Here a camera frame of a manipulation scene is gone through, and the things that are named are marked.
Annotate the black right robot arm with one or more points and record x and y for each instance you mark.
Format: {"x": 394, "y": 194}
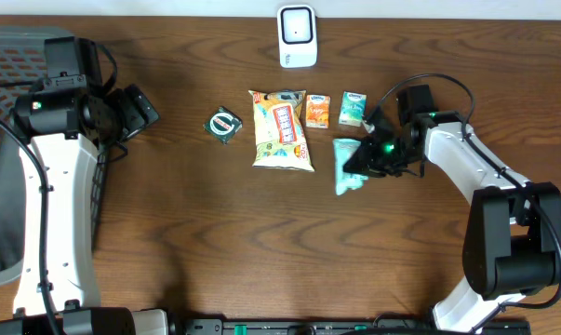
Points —
{"x": 511, "y": 255}

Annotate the yellow wet wipes pack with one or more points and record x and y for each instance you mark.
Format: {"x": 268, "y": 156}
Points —
{"x": 279, "y": 135}

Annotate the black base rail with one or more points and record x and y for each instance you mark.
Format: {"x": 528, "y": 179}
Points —
{"x": 392, "y": 325}

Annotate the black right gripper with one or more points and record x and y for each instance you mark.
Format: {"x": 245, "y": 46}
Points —
{"x": 366, "y": 161}

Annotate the orange Kleenex tissue pack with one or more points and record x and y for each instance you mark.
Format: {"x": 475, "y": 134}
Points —
{"x": 317, "y": 111}

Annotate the green white small pack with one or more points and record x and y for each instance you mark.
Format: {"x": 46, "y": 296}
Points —
{"x": 223, "y": 125}

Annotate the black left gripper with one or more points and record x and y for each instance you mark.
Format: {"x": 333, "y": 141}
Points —
{"x": 134, "y": 113}

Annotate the green Kleenex tissue pack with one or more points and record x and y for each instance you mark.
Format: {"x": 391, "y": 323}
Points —
{"x": 353, "y": 106}

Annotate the dark grey plastic basket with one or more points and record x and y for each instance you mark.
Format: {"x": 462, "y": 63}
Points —
{"x": 22, "y": 62}

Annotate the mint green wipes pack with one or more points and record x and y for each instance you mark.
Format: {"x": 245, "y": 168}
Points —
{"x": 345, "y": 181}

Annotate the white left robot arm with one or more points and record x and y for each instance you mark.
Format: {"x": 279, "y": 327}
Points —
{"x": 62, "y": 126}

